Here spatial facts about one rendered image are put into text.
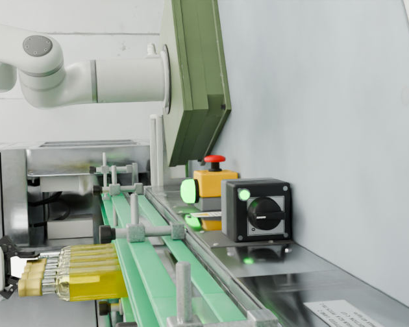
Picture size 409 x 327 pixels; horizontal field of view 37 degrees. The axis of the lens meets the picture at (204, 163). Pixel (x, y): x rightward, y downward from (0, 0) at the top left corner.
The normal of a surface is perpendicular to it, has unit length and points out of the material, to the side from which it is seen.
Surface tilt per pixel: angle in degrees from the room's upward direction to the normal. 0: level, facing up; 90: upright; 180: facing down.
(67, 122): 90
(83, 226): 90
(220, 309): 90
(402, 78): 0
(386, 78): 0
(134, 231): 90
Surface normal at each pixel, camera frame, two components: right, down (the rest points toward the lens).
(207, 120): 0.10, 0.94
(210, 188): 0.20, 0.07
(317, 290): -0.02, -1.00
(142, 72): 0.16, -0.22
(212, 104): 0.19, 0.41
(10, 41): 0.08, -0.43
